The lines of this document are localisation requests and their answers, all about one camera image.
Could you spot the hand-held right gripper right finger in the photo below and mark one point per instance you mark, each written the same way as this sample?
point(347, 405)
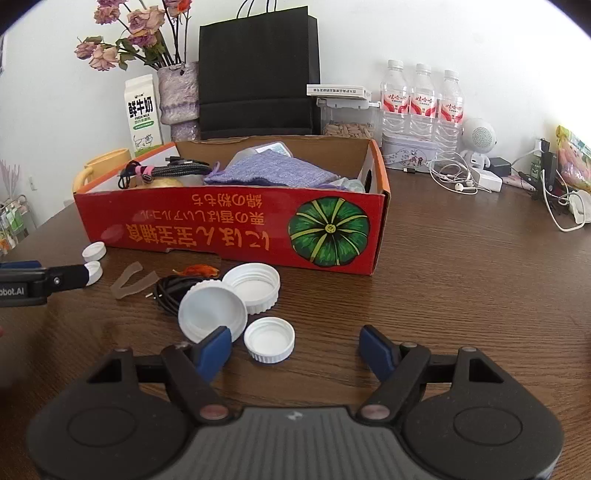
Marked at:
point(375, 350)

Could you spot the large smooth white lid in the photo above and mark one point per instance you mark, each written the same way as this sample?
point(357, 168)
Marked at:
point(210, 311)

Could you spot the orange dried petal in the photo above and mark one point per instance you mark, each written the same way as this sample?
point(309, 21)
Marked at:
point(198, 271)

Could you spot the white plug adapter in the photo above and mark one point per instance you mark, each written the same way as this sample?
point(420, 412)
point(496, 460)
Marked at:
point(581, 206)

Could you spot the small white bottle cap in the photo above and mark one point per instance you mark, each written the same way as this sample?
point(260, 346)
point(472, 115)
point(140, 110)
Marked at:
point(94, 250)
point(96, 272)

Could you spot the purple woven pouch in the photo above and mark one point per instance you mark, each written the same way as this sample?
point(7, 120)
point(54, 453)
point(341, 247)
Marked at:
point(272, 173)

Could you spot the white milk carton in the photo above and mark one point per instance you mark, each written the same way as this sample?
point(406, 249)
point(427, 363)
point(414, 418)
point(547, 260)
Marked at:
point(143, 115)

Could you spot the medium ribbed white cap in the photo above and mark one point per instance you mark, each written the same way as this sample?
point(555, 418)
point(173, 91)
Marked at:
point(269, 339)

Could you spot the purple speckled vase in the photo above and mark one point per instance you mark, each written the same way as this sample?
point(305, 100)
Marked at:
point(178, 99)

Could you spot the large ribbed white cap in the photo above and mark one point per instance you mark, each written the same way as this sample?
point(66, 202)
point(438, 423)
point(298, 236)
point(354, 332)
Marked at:
point(254, 286)

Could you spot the dried pink roses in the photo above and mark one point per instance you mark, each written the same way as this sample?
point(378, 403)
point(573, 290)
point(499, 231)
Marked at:
point(134, 27)

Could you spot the translucent plastic strip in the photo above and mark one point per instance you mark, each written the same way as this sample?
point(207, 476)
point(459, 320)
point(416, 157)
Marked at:
point(134, 281)

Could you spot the clear seed container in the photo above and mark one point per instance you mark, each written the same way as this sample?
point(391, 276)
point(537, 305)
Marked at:
point(348, 122)

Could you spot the black paper bag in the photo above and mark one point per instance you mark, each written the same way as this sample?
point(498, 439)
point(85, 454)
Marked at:
point(258, 74)

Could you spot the printed tin box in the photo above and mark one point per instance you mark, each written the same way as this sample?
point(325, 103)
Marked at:
point(408, 152)

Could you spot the black upright stand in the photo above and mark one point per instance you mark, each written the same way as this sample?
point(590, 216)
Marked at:
point(547, 170)

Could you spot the black power adapter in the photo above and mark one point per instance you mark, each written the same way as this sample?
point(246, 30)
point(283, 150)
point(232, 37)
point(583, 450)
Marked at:
point(501, 165)

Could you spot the white earphones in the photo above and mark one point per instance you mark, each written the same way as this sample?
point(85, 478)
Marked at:
point(457, 184)

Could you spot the red cardboard box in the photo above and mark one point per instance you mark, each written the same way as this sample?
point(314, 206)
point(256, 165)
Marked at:
point(221, 226)

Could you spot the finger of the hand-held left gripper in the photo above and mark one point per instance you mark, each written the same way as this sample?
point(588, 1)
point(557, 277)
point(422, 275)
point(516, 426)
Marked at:
point(67, 278)
point(21, 266)

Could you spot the white charger block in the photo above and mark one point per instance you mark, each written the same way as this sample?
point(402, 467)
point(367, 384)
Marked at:
point(487, 181)

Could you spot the yellow pink snack packet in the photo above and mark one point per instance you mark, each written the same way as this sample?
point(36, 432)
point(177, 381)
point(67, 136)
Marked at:
point(575, 159)

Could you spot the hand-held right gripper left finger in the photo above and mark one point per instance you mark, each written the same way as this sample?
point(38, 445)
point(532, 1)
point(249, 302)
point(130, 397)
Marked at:
point(216, 347)

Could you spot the yellow mug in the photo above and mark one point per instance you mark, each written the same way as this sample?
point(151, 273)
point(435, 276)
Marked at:
point(101, 168)

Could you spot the white robot speaker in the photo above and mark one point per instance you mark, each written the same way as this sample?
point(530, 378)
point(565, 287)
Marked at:
point(478, 138)

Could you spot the white flat box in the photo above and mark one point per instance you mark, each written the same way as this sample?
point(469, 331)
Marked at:
point(339, 91)

